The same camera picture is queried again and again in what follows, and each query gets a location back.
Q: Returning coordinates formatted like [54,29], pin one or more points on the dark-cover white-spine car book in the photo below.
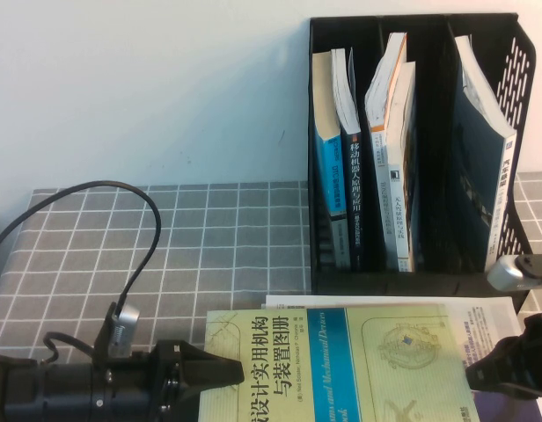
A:
[502,184]

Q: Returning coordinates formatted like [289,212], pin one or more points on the navy-spine book white characters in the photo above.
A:
[355,184]

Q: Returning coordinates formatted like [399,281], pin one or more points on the yellow-green mechanical devices book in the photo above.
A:
[341,373]

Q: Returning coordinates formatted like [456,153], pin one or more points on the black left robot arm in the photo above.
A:
[38,391]

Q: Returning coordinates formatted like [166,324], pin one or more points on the black plastic book stand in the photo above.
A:
[429,281]

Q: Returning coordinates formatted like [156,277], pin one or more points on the grey checked tablecloth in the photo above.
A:
[209,246]

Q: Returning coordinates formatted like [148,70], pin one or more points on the black left camera bracket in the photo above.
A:
[104,338]

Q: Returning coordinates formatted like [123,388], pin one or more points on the black camera bracket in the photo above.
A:
[537,266]
[104,338]

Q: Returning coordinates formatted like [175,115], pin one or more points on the white-spine blue-cover book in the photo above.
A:
[400,211]

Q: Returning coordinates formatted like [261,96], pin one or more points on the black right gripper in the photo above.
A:
[539,356]

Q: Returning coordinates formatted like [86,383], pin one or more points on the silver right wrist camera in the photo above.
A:
[506,273]

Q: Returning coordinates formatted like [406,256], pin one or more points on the white magazine with man portrait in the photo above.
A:
[482,316]

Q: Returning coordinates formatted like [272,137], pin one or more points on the orange-edged grey-spine book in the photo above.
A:
[380,167]

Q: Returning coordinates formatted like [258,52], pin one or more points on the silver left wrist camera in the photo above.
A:
[125,327]

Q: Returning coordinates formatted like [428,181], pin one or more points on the cyan-spine book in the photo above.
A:
[330,176]

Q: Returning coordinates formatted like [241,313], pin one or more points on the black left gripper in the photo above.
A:
[134,387]

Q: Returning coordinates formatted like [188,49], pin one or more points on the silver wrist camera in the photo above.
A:
[125,327]
[506,273]

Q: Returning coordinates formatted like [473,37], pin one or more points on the black right camera bracket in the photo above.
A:
[537,266]

